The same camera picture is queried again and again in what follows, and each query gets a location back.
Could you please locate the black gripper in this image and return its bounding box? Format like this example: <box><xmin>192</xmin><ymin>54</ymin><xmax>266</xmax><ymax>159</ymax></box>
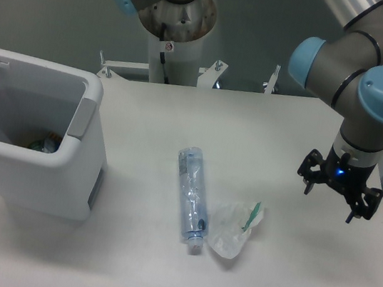
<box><xmin>297</xmin><ymin>147</ymin><xmax>383</xmax><ymax>223</ymax></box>

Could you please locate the clear plastic wrapper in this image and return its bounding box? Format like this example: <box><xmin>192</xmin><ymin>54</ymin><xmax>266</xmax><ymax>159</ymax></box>
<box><xmin>207</xmin><ymin>202</ymin><xmax>264</xmax><ymax>260</ymax></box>

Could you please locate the crushed clear plastic bottle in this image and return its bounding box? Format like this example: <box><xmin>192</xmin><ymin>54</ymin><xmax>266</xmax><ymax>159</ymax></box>
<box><xmin>178</xmin><ymin>147</ymin><xmax>209</xmax><ymax>255</ymax></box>

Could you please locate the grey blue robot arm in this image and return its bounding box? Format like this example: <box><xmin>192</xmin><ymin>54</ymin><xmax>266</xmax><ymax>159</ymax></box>
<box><xmin>114</xmin><ymin>0</ymin><xmax>383</xmax><ymax>220</ymax></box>

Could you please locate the trash inside can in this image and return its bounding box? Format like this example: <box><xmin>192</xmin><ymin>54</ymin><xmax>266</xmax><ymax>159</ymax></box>
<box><xmin>27</xmin><ymin>132</ymin><xmax>62</xmax><ymax>153</ymax></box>

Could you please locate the white trash can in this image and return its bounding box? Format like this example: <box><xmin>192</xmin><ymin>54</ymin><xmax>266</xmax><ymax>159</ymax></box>
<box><xmin>0</xmin><ymin>49</ymin><xmax>107</xmax><ymax>221</ymax></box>

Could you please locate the white mounting bracket frame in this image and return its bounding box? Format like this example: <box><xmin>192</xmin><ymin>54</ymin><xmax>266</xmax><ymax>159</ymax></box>
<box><xmin>99</xmin><ymin>51</ymin><xmax>282</xmax><ymax>94</ymax></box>

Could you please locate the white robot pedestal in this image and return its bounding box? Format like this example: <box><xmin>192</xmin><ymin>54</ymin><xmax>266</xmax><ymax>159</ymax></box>
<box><xmin>127</xmin><ymin>0</ymin><xmax>221</xmax><ymax>91</ymax></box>

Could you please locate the black pedestal cable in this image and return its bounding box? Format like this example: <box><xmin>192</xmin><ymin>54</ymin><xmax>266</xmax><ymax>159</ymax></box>
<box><xmin>152</xmin><ymin>22</ymin><xmax>178</xmax><ymax>85</ymax></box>

